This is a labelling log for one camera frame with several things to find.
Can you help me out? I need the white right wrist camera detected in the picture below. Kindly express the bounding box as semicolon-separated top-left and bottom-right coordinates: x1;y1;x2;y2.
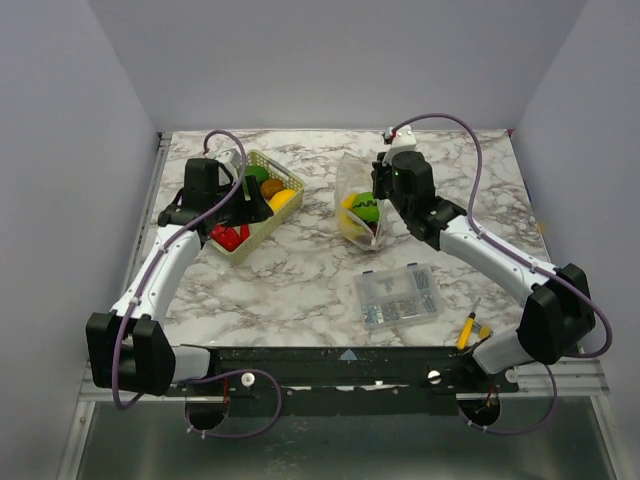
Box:
382;125;417;165

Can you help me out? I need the red toy bell pepper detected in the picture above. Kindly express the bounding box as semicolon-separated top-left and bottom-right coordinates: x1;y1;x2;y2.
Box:
210;225;242;252

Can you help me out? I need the pale green perforated basket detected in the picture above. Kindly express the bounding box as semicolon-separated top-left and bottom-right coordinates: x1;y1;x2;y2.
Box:
207;148;306;266

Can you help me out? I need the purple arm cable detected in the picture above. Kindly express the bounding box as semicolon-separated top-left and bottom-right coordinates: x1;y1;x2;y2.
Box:
383;113;615;435
112;130;284;442

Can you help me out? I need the red toy chili pepper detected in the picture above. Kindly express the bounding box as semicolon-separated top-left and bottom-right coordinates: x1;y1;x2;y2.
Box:
240;224;251;243

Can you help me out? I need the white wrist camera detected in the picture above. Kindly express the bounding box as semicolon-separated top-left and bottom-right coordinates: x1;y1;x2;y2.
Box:
382;125;417;165
215;148;243;175

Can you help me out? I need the clear zip top bag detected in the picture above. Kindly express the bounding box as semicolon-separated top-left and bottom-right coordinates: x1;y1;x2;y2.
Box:
334;153;388;251

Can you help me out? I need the green toy watermelon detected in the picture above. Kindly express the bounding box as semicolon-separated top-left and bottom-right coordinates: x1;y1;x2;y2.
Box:
351;192;380;223

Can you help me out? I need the clear plastic screw box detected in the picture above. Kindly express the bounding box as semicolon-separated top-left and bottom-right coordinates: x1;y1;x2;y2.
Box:
353;263;444;329

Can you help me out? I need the yellow handled screwdriver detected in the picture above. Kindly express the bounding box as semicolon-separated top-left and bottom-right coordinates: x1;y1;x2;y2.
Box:
456;297;481;350

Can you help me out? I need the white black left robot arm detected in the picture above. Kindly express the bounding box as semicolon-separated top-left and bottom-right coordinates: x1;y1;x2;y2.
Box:
86;158;273;396

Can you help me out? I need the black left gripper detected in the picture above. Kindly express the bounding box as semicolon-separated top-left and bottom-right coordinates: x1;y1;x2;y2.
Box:
211;175;274;228

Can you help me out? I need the green bell pepper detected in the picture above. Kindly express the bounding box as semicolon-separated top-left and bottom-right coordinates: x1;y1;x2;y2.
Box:
245;165;270;185

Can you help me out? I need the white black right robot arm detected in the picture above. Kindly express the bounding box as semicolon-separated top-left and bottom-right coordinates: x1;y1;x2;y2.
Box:
371;151;595;392

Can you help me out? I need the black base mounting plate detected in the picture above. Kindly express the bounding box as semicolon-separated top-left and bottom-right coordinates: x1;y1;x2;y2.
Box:
166;347;519;417

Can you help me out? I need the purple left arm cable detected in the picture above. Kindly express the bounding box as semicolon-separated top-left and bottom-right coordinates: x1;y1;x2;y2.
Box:
112;130;284;442

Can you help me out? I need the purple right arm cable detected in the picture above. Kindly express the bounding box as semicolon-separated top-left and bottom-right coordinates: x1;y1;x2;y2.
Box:
383;113;615;435

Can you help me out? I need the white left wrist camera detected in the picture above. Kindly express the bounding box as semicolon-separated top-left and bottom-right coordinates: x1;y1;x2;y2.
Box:
215;148;243;175

